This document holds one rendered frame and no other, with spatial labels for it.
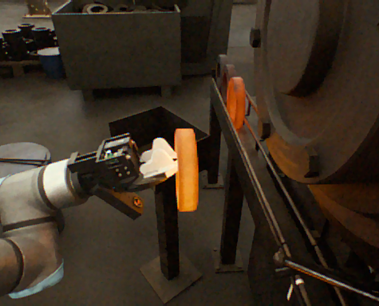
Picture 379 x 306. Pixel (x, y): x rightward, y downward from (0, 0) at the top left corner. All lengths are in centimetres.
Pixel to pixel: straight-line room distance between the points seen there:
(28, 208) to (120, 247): 95
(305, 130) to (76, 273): 131
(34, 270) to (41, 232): 7
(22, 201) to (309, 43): 52
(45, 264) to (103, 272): 86
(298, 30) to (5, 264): 50
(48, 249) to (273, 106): 46
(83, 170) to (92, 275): 94
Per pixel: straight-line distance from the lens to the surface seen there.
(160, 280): 138
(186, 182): 49
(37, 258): 59
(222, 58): 141
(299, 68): 26
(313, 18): 25
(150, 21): 269
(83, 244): 158
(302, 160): 26
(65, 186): 57
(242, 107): 103
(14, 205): 62
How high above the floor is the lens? 117
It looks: 35 degrees down
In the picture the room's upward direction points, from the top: straight up
